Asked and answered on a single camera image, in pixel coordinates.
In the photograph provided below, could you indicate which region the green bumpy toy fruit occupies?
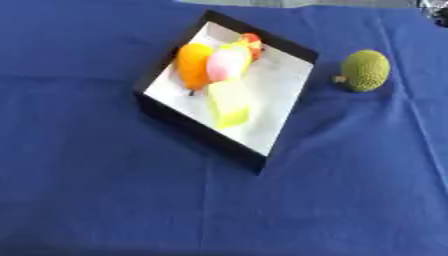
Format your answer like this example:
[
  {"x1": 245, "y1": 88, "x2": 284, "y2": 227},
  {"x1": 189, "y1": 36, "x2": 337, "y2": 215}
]
[{"x1": 332, "y1": 49, "x2": 392, "y2": 93}]

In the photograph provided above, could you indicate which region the black box with white inside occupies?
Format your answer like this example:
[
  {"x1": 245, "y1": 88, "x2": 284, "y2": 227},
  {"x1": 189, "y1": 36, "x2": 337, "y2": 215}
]
[{"x1": 131, "y1": 9, "x2": 322, "y2": 176}]

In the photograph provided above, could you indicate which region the red and yellow toy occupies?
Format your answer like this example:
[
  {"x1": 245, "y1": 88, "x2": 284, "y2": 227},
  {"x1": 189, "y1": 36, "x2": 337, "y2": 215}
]
[{"x1": 238, "y1": 32, "x2": 266, "y2": 62}]

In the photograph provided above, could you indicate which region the pink and white toy peach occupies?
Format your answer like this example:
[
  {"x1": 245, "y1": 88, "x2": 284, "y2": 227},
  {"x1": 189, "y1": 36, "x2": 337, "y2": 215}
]
[{"x1": 204, "y1": 44, "x2": 254, "y2": 83}]

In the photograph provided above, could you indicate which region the orange toy fruit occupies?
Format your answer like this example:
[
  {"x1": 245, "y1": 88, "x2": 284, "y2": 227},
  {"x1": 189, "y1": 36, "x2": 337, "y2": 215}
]
[{"x1": 175, "y1": 42, "x2": 216, "y2": 97}]

